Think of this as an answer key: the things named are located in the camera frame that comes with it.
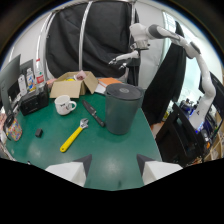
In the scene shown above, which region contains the white printed mug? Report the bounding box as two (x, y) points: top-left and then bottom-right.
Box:
(54, 94), (78, 116)

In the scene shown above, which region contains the colourful patterned pouch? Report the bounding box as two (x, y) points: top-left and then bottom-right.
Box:
(6, 117), (24, 142)

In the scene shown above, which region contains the dark green lidded bin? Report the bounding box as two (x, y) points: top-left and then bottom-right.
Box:
(104, 82), (145, 136)

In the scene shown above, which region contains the black rectangular case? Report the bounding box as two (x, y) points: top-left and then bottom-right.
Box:
(18, 90), (50, 117)

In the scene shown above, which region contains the open cardboard box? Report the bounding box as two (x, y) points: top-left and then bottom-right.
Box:
(49, 70), (100, 99)

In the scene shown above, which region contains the black hanging cloth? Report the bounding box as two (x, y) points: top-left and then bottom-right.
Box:
(141, 20), (188, 126)

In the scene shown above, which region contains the orange notebook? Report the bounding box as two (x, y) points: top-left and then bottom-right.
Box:
(94, 77), (123, 95)

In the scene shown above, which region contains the white printed carton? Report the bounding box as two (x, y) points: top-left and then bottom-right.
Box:
(25, 67), (37, 93)

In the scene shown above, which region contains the clear bottle with red label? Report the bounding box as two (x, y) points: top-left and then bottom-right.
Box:
(35, 58), (46, 90)

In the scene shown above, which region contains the dark computer monitor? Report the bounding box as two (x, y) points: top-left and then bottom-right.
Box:
(0, 54), (22, 111)

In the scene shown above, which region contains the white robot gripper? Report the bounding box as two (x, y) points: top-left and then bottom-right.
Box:
(108, 40), (150, 70)

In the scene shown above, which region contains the silver metal pole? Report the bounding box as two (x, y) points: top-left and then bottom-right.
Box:
(78, 0), (94, 72)

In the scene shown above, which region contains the black backdrop curtain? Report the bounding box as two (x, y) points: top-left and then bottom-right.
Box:
(45, 0), (141, 87)

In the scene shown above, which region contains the yellow handled adjustable wrench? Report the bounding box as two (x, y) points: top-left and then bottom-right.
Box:
(59, 117), (90, 154)

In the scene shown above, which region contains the black handled kitchen knife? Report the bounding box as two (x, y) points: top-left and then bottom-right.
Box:
(82, 99), (106, 128)

